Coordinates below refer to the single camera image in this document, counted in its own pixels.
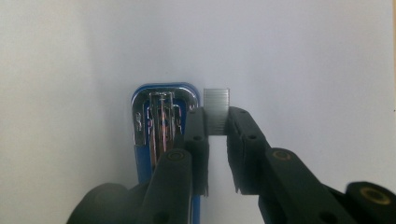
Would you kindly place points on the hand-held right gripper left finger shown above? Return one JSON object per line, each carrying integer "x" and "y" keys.
{"x": 183, "y": 161}

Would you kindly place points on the blue stapler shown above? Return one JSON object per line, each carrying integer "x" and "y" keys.
{"x": 158, "y": 124}

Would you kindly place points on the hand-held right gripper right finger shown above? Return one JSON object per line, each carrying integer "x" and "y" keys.
{"x": 267, "y": 168}

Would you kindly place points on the strip of silver staples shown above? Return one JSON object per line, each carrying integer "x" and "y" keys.
{"x": 217, "y": 110}

